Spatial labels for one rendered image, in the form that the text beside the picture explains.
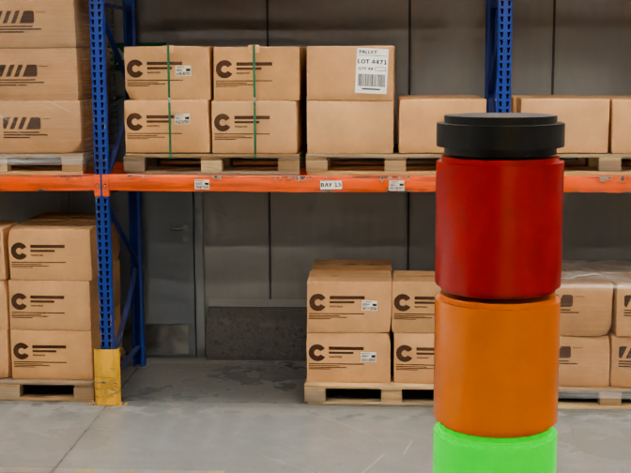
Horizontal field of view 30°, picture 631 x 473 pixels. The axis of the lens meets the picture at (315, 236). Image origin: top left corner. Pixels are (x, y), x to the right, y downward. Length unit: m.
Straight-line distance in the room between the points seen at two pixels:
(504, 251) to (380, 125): 7.50
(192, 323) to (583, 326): 3.18
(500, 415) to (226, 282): 9.04
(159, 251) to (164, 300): 0.41
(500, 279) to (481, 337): 0.02
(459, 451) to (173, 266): 9.02
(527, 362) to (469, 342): 0.02
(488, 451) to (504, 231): 0.09
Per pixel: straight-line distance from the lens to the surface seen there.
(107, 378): 8.32
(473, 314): 0.46
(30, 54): 8.24
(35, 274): 8.43
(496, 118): 0.45
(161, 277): 9.51
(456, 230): 0.45
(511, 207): 0.45
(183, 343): 9.59
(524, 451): 0.47
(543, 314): 0.46
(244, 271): 9.46
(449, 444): 0.48
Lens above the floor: 2.36
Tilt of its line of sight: 8 degrees down
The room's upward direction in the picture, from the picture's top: straight up
